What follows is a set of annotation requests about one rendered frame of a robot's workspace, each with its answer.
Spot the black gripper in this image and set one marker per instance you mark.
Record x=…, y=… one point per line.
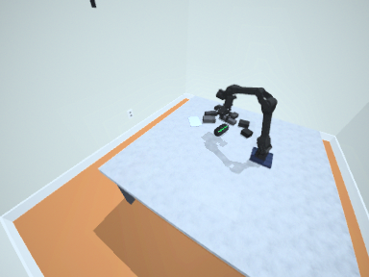
x=230, y=114

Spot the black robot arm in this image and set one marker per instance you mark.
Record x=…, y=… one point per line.
x=267, y=107

